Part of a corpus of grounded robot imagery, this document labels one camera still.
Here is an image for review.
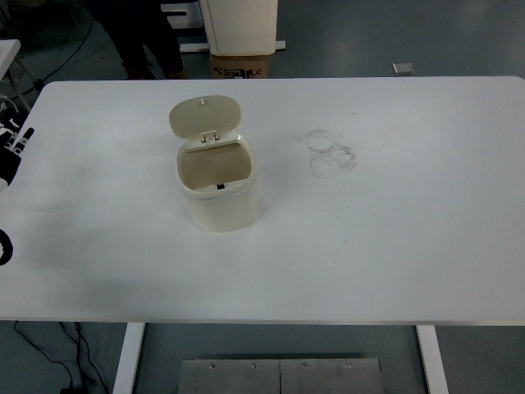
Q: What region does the white table foot bar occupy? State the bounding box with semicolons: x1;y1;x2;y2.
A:
179;39;289;54

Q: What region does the cream white small trash bin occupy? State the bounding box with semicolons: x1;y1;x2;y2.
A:
167;94;261;235

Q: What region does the white frame bracket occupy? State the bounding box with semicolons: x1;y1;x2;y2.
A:
160;2;203;30

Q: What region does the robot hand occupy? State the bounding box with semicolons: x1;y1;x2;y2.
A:
0;112;36;192

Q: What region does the brown cardboard box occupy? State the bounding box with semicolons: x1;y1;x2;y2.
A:
208;53;272;80

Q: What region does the white table leg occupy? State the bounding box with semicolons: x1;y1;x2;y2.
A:
112;323;146;394
415;324;450;394

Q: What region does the thin white cable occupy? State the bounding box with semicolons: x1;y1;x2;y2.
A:
0;95;21;115

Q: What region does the cream white cabinet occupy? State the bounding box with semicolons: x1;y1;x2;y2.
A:
199;0;280;57

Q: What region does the white folding table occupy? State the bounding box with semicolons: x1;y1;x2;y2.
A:
0;39;47;112

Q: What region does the thin black floor cable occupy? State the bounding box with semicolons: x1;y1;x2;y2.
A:
36;16;98;83

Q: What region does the person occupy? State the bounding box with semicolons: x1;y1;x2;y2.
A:
87;0;189;80

